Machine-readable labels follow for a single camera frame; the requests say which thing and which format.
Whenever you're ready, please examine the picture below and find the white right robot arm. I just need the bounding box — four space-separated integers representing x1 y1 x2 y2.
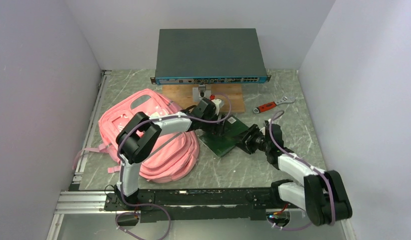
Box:
235 123 353 226

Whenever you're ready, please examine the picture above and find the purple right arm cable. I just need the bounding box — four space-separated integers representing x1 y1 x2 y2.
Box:
266 110 337 232

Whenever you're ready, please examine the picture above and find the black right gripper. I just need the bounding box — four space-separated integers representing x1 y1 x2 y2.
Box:
230 123 271 154

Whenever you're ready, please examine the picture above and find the grey metal switch stand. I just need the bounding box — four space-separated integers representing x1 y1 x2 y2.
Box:
192 84 212 103

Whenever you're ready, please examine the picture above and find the dark glossy book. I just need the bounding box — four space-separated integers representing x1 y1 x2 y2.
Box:
199 114 249 158

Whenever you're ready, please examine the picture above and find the brown wooden board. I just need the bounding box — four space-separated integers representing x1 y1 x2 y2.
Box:
162 84 246 113

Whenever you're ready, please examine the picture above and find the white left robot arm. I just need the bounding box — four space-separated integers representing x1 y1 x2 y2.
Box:
115 98 225 210

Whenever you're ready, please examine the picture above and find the dark grey network switch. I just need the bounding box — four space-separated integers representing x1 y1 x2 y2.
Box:
150 28 271 85

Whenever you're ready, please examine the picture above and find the red handled adjustable wrench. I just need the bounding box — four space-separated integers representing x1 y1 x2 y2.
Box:
252 96 296 114

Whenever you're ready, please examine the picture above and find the aluminium frame rail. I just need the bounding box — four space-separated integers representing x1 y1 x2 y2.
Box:
71 69 112 184

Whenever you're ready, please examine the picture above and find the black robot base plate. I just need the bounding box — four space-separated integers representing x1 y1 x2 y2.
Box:
103 187 297 223

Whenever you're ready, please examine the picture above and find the pink school backpack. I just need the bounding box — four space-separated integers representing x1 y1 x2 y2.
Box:
75 88 200 183

